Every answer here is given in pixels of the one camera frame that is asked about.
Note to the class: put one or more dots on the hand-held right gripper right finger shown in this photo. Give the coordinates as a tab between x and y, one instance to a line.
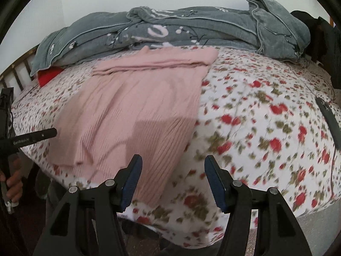
215	186

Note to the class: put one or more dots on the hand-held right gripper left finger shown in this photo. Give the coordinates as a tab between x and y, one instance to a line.
132	186

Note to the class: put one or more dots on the black cloth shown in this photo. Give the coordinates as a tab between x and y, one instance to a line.
302	16

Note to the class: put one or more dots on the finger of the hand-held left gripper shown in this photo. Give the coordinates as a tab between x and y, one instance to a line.
37	136

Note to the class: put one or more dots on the pink towel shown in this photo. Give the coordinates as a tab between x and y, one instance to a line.
133	98

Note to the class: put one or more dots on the black phone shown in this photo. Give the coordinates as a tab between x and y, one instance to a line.
329	120

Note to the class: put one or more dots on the grey printed blanket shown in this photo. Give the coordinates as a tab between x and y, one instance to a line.
186	24

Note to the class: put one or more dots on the red pillow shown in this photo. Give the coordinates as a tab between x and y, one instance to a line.
48	76

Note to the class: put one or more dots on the person's left hand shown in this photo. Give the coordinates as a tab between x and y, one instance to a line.
15	185

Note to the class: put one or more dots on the floral bed sheet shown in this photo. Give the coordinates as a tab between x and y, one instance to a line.
253	138

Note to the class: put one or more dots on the black jacket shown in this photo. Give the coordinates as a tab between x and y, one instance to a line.
323	42

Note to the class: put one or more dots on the wooden headboard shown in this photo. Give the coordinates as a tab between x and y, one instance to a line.
24	57

